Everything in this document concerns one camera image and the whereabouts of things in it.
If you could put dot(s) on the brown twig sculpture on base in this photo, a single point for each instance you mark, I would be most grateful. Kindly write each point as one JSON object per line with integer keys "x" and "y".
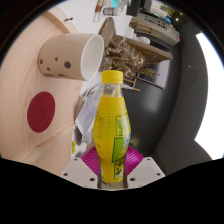
{"x": 130, "y": 53}

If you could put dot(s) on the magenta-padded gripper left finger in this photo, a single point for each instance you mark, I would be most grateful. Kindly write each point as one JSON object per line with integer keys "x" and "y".
{"x": 78, "y": 171}

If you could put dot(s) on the wooden easel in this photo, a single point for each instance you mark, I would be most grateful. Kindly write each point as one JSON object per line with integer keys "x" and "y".
{"x": 132, "y": 83}

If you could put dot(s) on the light wooden drawing board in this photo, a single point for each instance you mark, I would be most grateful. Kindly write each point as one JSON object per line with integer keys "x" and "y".
{"x": 20, "y": 80}

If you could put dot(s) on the colourful painted pad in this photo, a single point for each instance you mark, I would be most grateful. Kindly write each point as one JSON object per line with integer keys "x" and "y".
{"x": 115, "y": 2}

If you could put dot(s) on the small yellow flat item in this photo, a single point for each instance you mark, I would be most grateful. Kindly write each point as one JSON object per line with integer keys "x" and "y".
{"x": 73, "y": 147}

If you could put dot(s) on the small paint jar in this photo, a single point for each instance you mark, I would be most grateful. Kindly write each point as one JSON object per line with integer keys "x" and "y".
{"x": 111, "y": 11}

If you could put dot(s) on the flat round red coaster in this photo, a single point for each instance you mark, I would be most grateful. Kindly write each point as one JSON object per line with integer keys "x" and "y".
{"x": 41, "y": 112}

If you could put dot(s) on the yellow drink bottle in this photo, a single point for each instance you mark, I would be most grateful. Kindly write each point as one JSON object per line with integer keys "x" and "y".
{"x": 106, "y": 130}

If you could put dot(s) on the beige cup with brown dots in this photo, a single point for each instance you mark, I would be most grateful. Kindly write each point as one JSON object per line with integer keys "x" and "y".
{"x": 66, "y": 55}

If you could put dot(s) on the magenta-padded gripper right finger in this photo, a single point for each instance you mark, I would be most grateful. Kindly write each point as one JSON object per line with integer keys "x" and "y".
{"x": 146, "y": 171}

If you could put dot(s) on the newspaper stack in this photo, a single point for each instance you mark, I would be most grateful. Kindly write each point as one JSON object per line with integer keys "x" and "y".
{"x": 88, "y": 113}

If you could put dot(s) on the black wall screen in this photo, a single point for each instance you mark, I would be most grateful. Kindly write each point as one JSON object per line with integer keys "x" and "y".
{"x": 156, "y": 75}

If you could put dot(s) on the black case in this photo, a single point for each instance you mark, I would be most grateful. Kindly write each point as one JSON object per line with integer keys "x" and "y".
{"x": 138, "y": 7}
{"x": 156, "y": 28}

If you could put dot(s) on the long ceiling light strip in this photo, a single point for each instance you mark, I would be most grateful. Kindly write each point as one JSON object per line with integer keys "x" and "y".
{"x": 211, "y": 100}

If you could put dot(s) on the wooden paint brush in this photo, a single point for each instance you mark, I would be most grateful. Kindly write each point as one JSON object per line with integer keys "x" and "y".
{"x": 98, "y": 10}

